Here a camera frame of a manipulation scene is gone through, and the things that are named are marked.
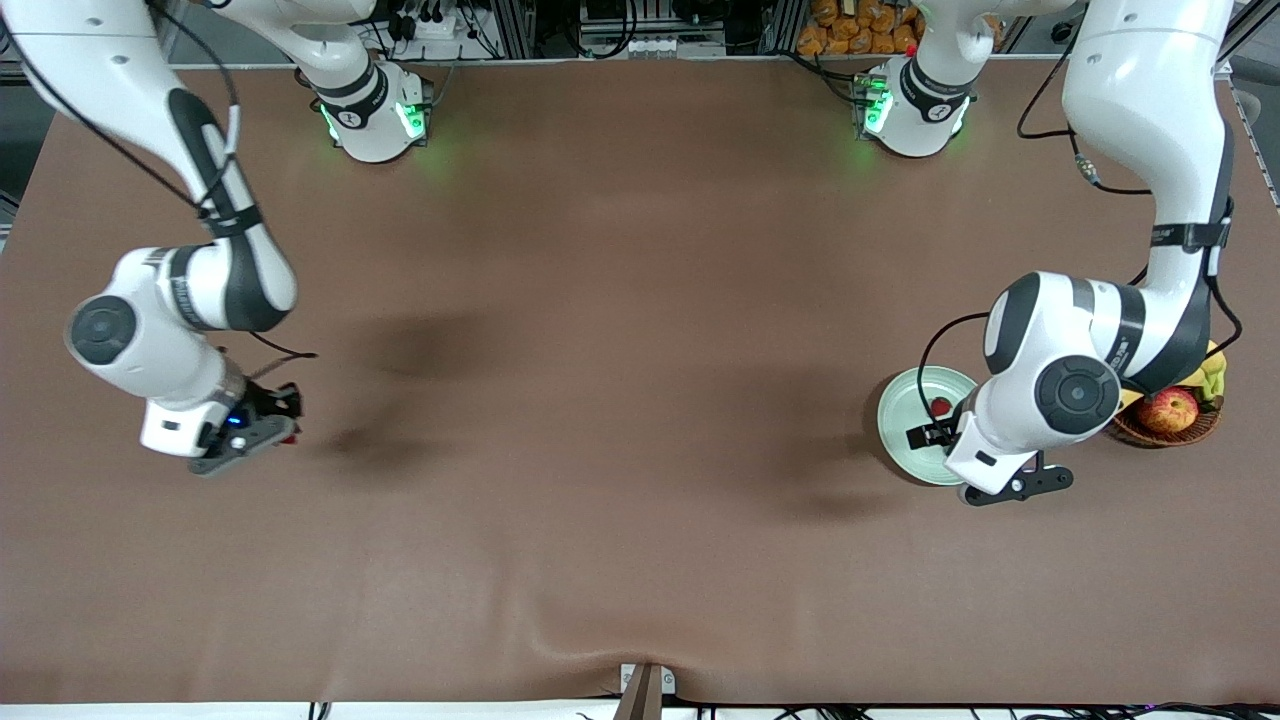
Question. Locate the brown wicker basket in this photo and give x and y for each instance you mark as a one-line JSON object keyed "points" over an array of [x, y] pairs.
{"points": [[1140, 432]]}

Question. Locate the metal bracket with brown post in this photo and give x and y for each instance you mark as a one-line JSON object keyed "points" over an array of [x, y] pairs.
{"points": [[645, 695]]}

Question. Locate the orange snack bag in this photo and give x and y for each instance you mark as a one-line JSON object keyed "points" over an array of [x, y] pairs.
{"points": [[830, 35]]}

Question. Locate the red apple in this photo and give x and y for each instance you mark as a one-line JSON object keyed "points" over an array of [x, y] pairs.
{"points": [[1170, 412]]}

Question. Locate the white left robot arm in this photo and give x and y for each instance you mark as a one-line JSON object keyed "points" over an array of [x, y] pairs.
{"points": [[1140, 80]]}

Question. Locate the white power strip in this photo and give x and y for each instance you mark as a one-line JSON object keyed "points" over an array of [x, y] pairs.
{"points": [[440, 28]]}

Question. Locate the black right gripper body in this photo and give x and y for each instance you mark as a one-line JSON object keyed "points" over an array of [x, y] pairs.
{"points": [[265, 405]]}

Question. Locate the aluminium frame post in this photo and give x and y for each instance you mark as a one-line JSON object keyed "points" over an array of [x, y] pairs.
{"points": [[785, 20], [518, 25]]}

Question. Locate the brown tablecloth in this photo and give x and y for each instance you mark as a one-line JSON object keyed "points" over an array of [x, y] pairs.
{"points": [[640, 400]]}

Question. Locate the white terminal strip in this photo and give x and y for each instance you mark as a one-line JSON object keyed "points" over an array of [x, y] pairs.
{"points": [[660, 47]]}

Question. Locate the black caster wheel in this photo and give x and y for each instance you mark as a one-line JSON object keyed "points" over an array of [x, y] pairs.
{"points": [[1058, 31]]}

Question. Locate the light green round plate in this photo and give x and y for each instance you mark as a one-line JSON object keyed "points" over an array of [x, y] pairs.
{"points": [[900, 420]]}

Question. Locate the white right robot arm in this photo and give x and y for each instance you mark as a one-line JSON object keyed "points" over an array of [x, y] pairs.
{"points": [[100, 60]]}

